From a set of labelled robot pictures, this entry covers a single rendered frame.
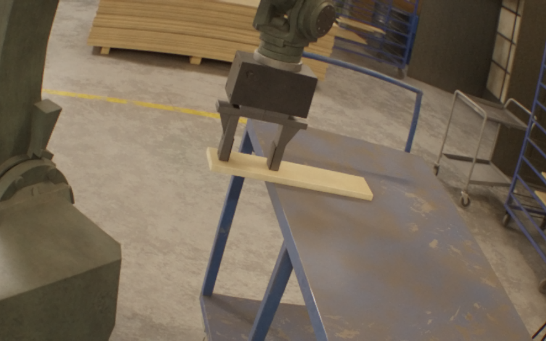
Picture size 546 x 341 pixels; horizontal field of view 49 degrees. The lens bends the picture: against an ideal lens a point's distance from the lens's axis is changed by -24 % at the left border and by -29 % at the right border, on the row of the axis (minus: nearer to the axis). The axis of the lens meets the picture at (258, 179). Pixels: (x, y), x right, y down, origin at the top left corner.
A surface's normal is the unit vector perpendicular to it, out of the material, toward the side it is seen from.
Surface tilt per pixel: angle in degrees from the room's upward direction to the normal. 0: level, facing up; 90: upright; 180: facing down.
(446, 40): 90
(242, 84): 90
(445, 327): 0
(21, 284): 16
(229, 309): 0
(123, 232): 0
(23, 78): 80
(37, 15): 90
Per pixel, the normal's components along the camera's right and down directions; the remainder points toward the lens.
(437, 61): 0.14, 0.43
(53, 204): 0.26, -0.89
